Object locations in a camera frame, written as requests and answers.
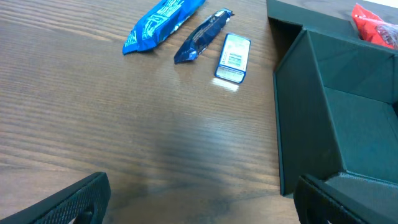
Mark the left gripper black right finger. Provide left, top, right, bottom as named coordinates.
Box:
left=294, top=175, right=397, bottom=223

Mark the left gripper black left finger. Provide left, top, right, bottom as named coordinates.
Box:
left=1, top=172, right=111, bottom=224

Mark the dark green box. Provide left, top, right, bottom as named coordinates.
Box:
left=267, top=1, right=397, bottom=198

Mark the long blue snack packet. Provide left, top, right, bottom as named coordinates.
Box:
left=123, top=0, right=205, bottom=55

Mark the small blue white box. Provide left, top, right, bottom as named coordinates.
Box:
left=215, top=33, right=251, bottom=84

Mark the red candy bag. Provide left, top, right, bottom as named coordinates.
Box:
left=351, top=3, right=397, bottom=50

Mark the dark blue candy bar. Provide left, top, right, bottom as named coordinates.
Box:
left=174, top=8, right=234, bottom=64

